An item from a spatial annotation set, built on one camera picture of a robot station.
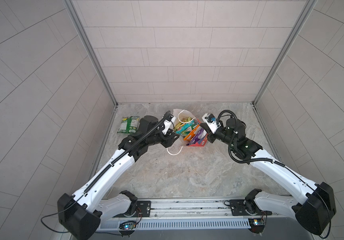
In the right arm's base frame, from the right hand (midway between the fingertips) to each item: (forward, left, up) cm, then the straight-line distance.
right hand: (200, 124), depth 73 cm
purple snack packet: (-1, 0, -11) cm, 11 cm away
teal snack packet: (+7, +8, -12) cm, 16 cm away
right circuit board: (-39, -22, -27) cm, 53 cm away
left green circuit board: (-36, +36, -21) cm, 56 cm away
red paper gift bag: (+6, +5, -12) cm, 15 cm away
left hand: (-4, +11, 0) cm, 12 cm away
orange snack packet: (+3, +5, -15) cm, 16 cm away
